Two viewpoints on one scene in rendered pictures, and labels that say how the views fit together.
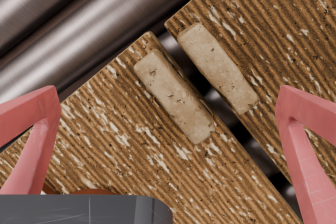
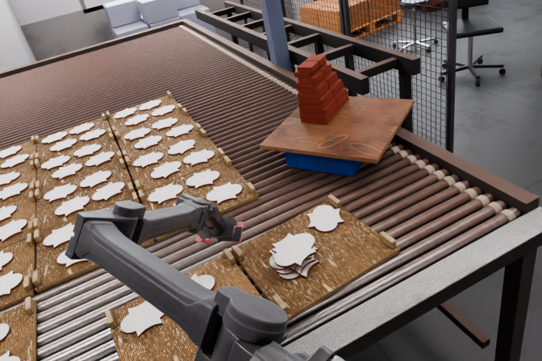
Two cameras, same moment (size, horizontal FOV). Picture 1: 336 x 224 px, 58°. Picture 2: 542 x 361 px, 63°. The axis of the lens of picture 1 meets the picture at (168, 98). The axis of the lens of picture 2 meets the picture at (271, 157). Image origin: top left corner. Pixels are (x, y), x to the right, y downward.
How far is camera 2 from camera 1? 139 cm
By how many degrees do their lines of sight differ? 73
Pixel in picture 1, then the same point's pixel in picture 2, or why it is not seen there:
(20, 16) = (203, 255)
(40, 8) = (208, 254)
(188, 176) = (228, 273)
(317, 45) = (257, 252)
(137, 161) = (218, 271)
